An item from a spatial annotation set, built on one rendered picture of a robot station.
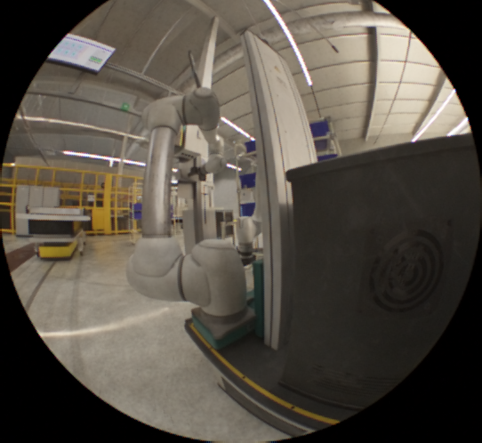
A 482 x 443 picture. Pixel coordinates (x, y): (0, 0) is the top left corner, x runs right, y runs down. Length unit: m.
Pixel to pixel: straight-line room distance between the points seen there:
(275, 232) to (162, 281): 0.33
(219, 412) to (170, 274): 0.65
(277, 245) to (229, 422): 0.75
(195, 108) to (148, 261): 0.52
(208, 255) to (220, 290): 0.10
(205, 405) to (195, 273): 0.65
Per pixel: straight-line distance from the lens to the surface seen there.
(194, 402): 0.85
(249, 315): 0.53
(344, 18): 8.25
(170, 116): 0.59
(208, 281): 0.41
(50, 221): 3.45
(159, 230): 0.46
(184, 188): 1.39
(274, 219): 0.37
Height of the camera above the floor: 0.78
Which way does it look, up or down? 5 degrees up
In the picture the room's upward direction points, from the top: 3 degrees counter-clockwise
